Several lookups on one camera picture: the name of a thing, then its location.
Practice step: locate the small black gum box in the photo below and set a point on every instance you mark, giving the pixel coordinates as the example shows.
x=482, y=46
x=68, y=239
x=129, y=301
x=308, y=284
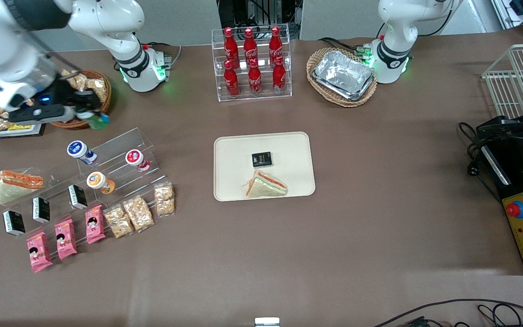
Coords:
x=78, y=197
x=14, y=222
x=41, y=210
x=262, y=160

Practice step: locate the clear nut bar packet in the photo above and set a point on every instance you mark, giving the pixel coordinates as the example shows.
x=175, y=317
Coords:
x=164, y=199
x=138, y=213
x=118, y=221

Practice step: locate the beige plastic tray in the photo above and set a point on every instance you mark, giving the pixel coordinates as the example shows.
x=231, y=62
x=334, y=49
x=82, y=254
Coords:
x=288, y=154

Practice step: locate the stacked aluminium foil containers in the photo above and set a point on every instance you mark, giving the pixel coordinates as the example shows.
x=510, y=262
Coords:
x=343, y=75

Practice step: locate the dark brown wicker basket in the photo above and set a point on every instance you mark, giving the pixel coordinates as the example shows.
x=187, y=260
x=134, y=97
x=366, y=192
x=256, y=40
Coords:
x=105, y=109

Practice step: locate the red cola bottle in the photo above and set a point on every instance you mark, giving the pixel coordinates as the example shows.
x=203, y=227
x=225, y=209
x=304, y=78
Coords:
x=231, y=81
x=275, y=42
x=279, y=77
x=230, y=43
x=250, y=44
x=255, y=79

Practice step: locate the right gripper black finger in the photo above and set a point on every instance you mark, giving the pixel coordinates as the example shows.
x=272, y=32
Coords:
x=90, y=100
x=84, y=113

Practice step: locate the orange gum bottle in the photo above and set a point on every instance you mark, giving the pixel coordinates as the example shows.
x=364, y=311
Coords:
x=100, y=183

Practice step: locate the pink snack packet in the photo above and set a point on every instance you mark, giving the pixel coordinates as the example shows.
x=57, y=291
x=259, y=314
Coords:
x=66, y=239
x=39, y=252
x=95, y=225

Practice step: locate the light tan wicker basket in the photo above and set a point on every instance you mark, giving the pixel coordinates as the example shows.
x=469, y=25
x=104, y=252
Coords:
x=334, y=102

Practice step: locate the blue white gum bottle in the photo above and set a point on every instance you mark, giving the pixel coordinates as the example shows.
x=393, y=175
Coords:
x=82, y=152

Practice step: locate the red white gum bottle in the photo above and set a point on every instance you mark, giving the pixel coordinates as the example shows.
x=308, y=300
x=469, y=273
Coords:
x=137, y=160

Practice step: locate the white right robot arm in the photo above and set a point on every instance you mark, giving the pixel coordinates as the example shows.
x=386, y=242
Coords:
x=107, y=27

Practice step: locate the aluminium frame rack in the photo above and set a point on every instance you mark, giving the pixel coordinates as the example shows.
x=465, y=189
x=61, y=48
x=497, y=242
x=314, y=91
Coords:
x=522, y=11

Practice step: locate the clear acrylic stepped display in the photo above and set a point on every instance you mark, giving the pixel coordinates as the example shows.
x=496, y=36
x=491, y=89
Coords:
x=116, y=145

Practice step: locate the black sealing machine yellow panel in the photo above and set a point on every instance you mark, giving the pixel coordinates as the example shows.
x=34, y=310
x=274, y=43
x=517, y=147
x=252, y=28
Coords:
x=520, y=190

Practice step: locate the clear acrylic bottle rack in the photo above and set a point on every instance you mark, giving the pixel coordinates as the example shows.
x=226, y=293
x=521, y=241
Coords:
x=263, y=97

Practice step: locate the small silver clip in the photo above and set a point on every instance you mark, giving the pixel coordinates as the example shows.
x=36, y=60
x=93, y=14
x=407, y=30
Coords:
x=267, y=322

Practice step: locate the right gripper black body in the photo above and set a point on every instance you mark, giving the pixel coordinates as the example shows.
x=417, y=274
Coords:
x=68, y=96

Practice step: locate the wrapped triangle sandwich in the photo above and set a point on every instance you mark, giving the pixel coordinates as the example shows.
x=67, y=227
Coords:
x=16, y=186
x=266, y=187

